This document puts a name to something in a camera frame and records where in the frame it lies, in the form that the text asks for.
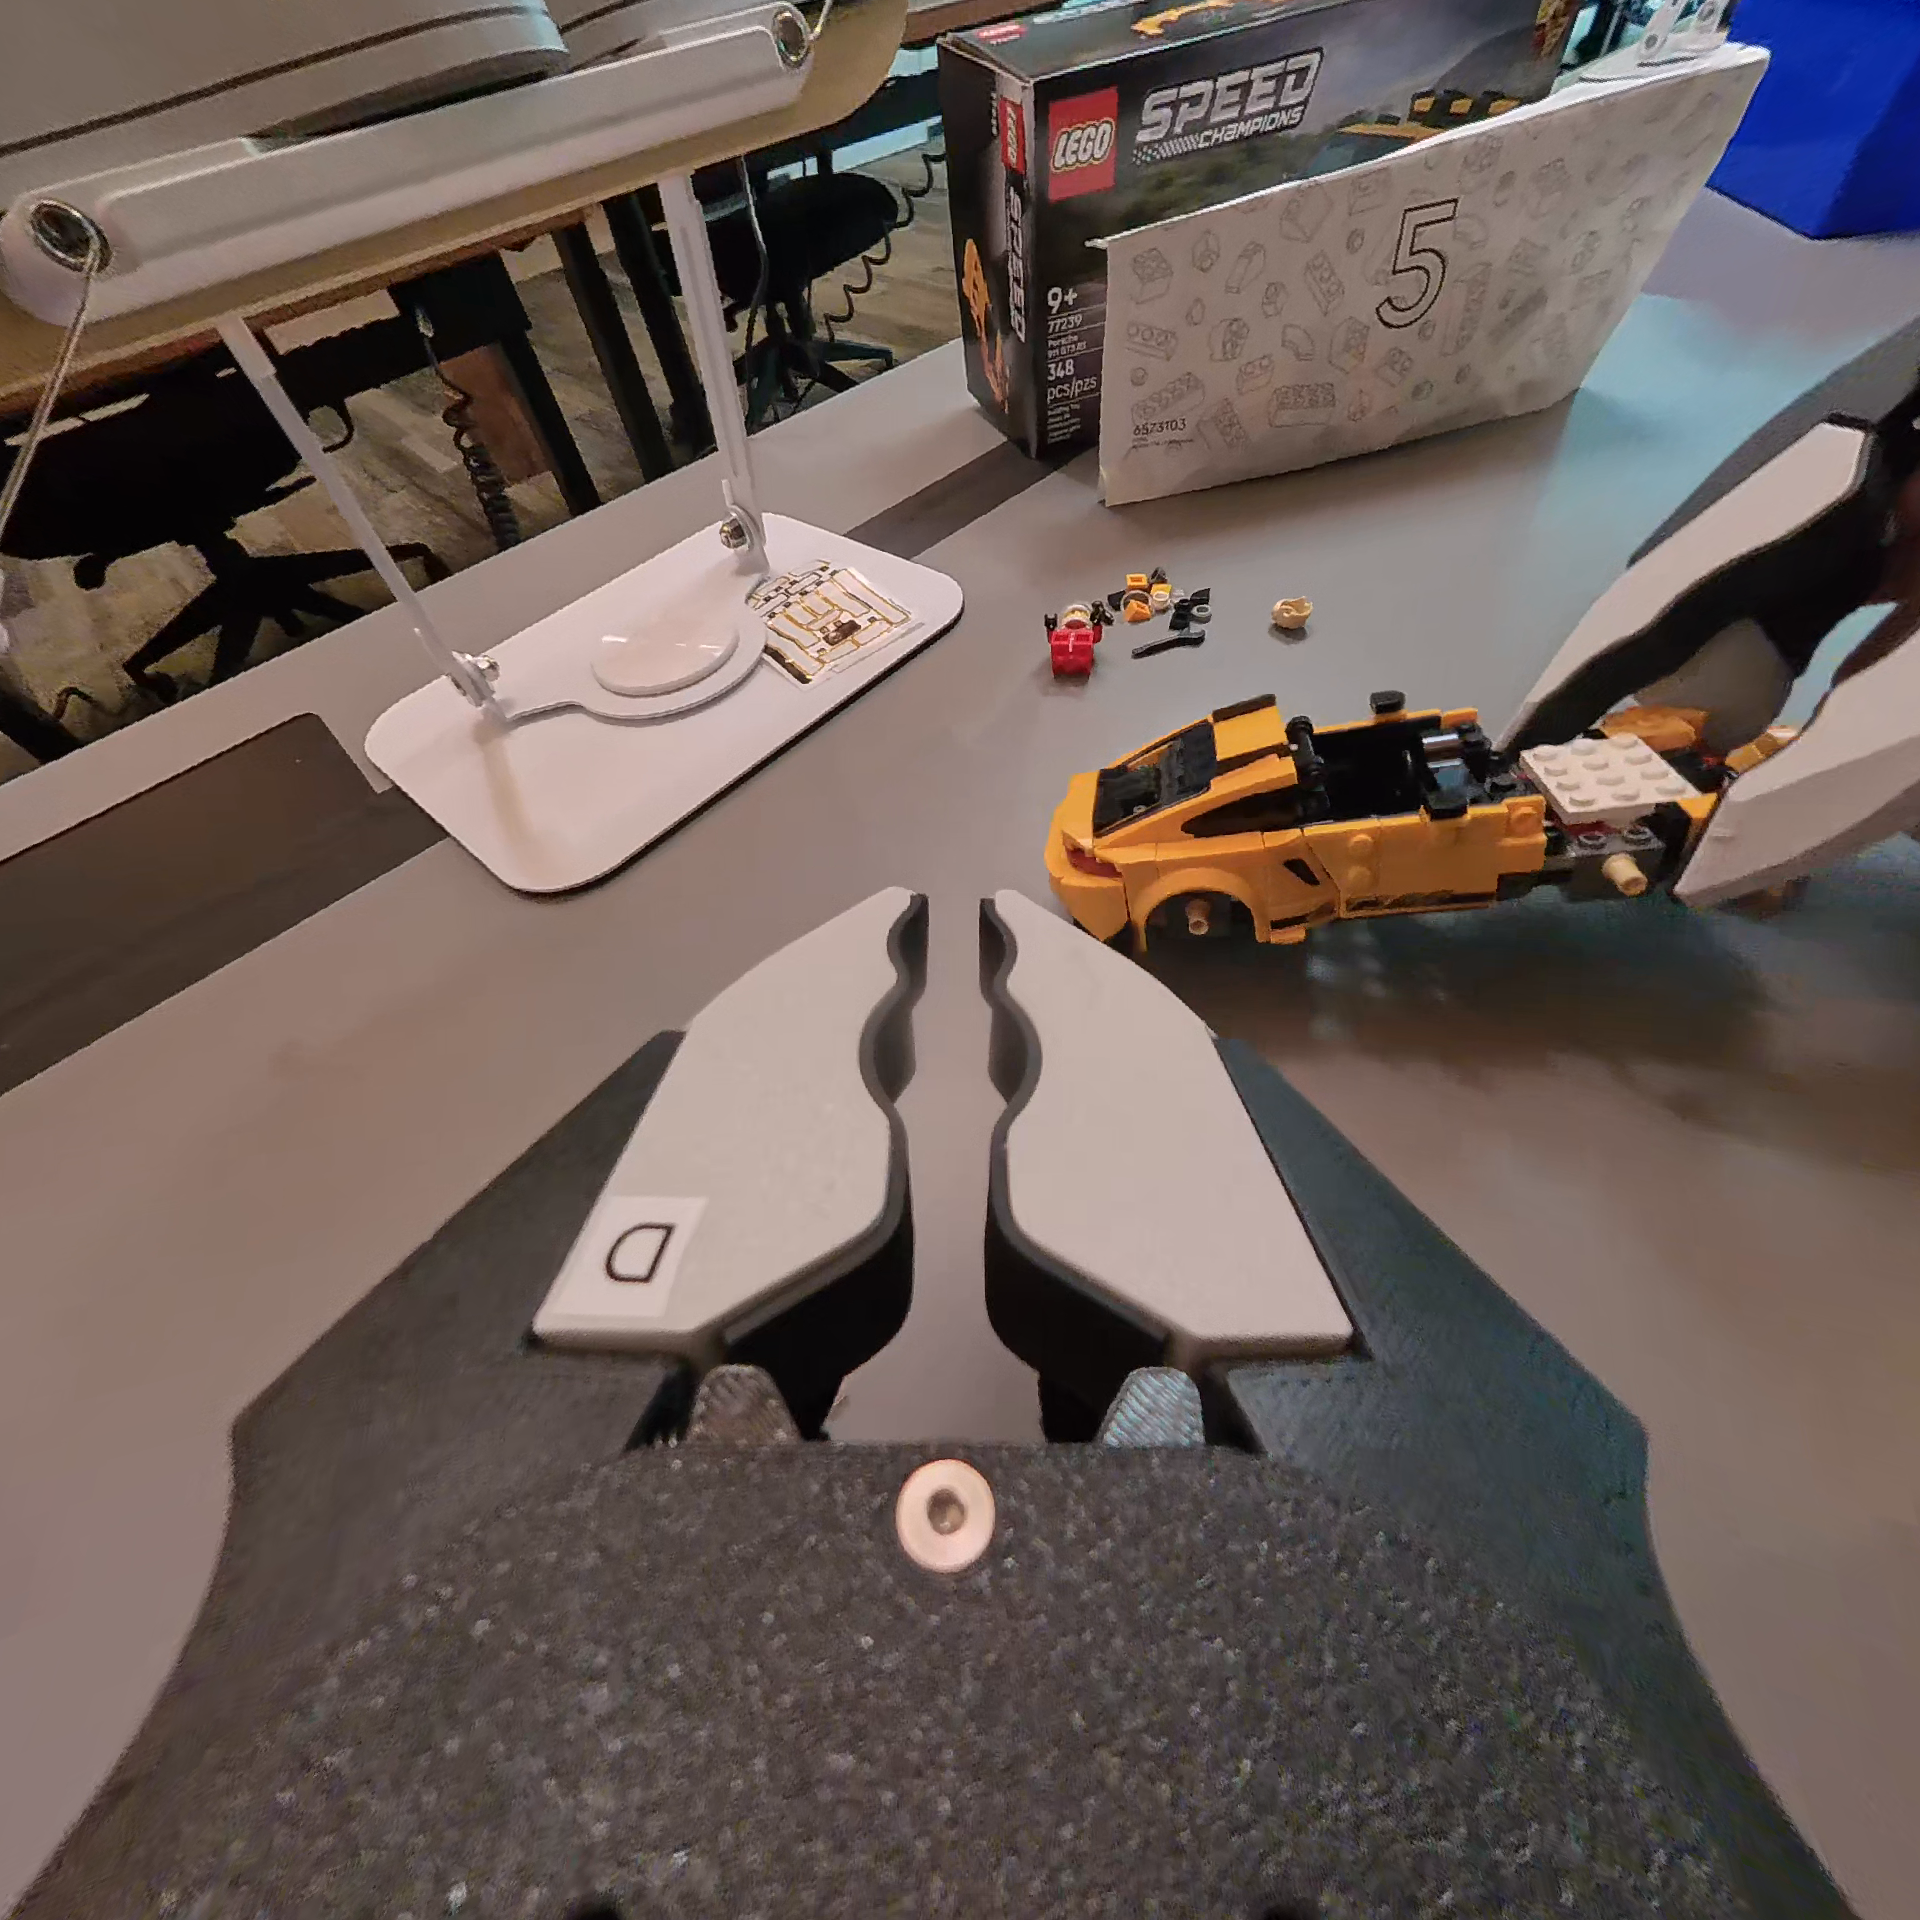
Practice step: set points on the person's right hand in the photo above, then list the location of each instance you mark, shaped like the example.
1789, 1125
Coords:
1882, 651

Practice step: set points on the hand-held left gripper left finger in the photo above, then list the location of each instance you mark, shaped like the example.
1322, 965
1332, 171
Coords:
751, 1141

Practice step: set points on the red toy minifigure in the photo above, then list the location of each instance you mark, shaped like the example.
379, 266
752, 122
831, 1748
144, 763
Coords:
1074, 656

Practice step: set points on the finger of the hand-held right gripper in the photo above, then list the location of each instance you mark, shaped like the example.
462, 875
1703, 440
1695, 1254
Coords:
1695, 555
1830, 809

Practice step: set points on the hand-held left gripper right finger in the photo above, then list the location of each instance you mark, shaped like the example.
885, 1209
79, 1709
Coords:
1142, 1170

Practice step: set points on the clear sticker sheet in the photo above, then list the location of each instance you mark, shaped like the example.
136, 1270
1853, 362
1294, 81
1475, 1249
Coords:
832, 614

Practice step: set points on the light grey toy plate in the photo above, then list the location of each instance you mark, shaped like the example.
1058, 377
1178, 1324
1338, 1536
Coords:
1612, 796
1590, 762

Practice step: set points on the yellow toy brick car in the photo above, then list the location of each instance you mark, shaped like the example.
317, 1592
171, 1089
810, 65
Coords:
1200, 779

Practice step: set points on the pile of small toy bricks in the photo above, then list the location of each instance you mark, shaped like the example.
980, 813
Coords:
1148, 600

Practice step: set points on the black toy car box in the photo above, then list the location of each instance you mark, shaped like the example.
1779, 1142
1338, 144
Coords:
1200, 148

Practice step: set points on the tan round toy piece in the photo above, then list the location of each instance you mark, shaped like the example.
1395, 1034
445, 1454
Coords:
1293, 612

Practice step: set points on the white printed paper bag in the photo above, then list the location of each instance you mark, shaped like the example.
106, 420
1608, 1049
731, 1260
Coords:
1575, 299

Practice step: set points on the black toy wrench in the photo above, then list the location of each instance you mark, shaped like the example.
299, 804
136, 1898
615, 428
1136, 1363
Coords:
1172, 642

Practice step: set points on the black office chair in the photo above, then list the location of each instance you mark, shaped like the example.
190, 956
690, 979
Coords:
810, 225
226, 493

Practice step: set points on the blue plastic bin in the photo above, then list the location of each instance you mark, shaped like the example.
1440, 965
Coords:
1830, 134

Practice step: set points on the white book stand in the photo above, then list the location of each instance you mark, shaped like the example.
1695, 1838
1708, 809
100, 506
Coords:
630, 749

